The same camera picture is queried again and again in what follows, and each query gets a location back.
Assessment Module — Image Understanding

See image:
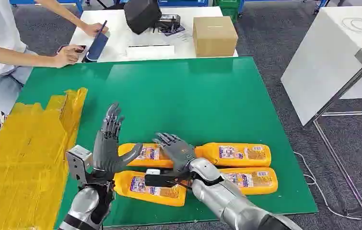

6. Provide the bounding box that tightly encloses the flat white box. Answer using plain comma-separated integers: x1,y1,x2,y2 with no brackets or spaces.
126,44,175,60

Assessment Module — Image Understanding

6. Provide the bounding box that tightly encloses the brown cardboard box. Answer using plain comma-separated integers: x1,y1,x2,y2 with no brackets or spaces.
193,16,239,58

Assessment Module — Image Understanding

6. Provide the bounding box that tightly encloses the large white slanted table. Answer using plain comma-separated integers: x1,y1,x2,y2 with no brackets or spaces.
280,5,362,127

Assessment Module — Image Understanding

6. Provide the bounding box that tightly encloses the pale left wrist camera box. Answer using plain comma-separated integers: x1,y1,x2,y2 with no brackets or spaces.
66,145,93,186

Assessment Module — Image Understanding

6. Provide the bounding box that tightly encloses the black bag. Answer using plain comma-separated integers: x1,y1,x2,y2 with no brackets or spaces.
123,0,163,35

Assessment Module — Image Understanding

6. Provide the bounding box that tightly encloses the metal table frame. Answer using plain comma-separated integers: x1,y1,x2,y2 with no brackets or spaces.
304,67,362,217

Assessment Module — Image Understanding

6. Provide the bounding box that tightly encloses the white floor cable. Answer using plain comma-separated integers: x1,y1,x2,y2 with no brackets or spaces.
293,151,362,221

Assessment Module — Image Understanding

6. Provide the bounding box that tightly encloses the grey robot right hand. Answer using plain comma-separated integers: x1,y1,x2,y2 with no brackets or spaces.
152,132,198,175

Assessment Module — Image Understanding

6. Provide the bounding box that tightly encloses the person's right hand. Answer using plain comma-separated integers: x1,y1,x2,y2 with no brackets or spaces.
52,44,85,69

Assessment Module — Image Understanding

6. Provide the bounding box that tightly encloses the green plastic crate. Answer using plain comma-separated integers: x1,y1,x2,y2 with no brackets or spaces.
214,0,242,23

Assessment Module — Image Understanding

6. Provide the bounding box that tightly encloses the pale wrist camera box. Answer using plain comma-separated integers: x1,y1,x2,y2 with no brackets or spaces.
66,145,93,186
144,169,185,188

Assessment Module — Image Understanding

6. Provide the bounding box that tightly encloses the yellow plastic sheet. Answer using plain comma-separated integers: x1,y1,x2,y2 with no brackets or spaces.
0,88,88,230

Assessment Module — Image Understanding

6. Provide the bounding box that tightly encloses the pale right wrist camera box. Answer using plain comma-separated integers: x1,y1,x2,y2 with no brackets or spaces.
144,169,185,188

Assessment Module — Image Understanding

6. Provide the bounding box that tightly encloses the dark smartphone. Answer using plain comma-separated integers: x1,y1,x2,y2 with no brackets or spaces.
57,45,88,54

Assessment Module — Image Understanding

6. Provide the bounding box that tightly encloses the green table mat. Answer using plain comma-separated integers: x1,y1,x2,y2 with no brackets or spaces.
17,57,318,228

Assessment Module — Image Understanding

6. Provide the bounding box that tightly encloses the blue metal frame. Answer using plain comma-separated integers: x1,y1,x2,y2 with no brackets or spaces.
9,0,84,14

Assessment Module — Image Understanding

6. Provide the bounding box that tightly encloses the black electronic device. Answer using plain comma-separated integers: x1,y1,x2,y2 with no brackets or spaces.
156,14,186,36

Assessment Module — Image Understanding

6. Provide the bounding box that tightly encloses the blue tablet with cover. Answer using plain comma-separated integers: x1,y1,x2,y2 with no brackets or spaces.
82,20,109,63

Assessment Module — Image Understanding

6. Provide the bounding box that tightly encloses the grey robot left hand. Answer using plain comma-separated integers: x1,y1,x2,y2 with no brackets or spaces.
93,102,143,175

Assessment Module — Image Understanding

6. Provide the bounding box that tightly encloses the orange drink bottle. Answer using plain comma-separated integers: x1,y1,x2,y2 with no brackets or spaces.
113,170,188,207
195,142,272,168
118,143,175,169
219,167,279,196

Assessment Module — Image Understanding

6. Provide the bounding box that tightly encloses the person's left hand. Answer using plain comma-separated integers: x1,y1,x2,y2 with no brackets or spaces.
82,23,109,38

